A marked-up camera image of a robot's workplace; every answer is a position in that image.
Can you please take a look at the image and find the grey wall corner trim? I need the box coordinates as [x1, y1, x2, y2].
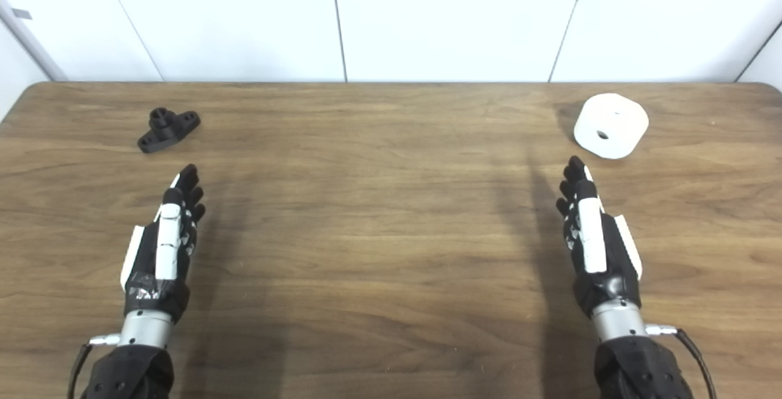
[0, 0, 68, 82]

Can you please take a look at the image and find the round white piece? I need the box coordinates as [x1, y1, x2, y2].
[573, 93, 649, 159]

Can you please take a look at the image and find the black flanged holder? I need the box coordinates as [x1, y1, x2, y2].
[137, 108, 202, 154]

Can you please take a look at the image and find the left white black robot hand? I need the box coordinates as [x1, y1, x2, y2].
[120, 164, 206, 325]

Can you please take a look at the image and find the left thick black wrist cable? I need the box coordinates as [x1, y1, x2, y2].
[67, 334, 121, 399]

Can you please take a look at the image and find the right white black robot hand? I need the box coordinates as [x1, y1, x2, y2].
[555, 155, 643, 319]

